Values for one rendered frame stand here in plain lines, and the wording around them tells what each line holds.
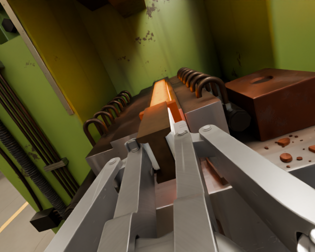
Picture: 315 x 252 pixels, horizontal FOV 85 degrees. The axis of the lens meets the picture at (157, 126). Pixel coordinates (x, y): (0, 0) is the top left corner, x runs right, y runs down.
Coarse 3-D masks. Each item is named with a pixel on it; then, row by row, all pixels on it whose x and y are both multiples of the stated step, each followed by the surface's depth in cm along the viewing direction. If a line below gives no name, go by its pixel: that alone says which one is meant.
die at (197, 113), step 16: (176, 80) 49; (144, 96) 46; (176, 96) 31; (192, 96) 27; (208, 96) 24; (128, 112) 36; (192, 112) 22; (208, 112) 22; (112, 128) 33; (128, 128) 26; (192, 128) 22; (224, 128) 22; (96, 144) 28; (112, 144) 23; (96, 160) 24; (96, 176) 25
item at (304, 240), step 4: (312, 228) 5; (308, 232) 5; (312, 232) 4; (300, 236) 5; (304, 236) 5; (308, 236) 5; (312, 236) 4; (300, 240) 5; (304, 240) 5; (308, 240) 5; (312, 240) 4; (296, 244) 5; (300, 244) 5; (304, 244) 5; (308, 244) 5; (312, 244) 4; (296, 248) 5; (300, 248) 5; (304, 248) 5; (308, 248) 5; (312, 248) 4
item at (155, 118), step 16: (160, 80) 49; (160, 96) 28; (144, 112) 18; (160, 112) 16; (176, 112) 20; (144, 128) 14; (160, 128) 12; (160, 144) 13; (160, 160) 13; (160, 176) 14
